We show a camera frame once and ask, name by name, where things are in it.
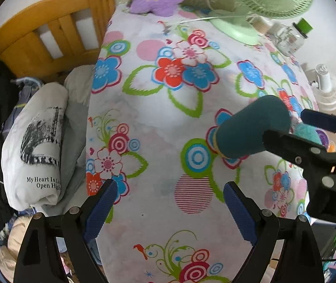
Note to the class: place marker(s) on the white small fan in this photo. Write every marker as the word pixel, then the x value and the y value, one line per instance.
pixel 330 91

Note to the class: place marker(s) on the blue grey garment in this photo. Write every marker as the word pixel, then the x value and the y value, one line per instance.
pixel 23 94

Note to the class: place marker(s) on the glass jar green lid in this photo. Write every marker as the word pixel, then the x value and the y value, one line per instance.
pixel 289 39

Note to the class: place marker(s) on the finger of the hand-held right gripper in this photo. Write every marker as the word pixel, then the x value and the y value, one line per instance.
pixel 292 147
pixel 321 120

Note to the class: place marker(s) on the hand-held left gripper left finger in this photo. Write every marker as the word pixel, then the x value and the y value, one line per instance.
pixel 100 209

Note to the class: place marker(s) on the white printed shirt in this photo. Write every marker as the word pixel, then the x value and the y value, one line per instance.
pixel 23 159

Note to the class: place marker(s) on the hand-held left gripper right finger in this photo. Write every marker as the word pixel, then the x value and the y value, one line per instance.
pixel 240 215

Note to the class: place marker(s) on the small cork-lid jar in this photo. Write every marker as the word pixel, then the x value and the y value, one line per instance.
pixel 261 25

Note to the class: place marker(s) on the floral tablecloth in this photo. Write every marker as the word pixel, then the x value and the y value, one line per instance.
pixel 156 118

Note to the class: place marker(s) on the teal sock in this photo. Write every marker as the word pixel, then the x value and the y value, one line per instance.
pixel 247 129

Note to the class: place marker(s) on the cream padded garment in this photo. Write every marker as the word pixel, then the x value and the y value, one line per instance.
pixel 8 241

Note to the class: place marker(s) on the teal fuzzy ball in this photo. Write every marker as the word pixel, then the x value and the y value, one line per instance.
pixel 306 132

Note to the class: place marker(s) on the grey folded cloth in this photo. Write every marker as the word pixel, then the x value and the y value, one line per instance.
pixel 76 82

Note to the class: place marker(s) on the wooden bed frame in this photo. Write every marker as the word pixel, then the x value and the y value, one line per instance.
pixel 17 47

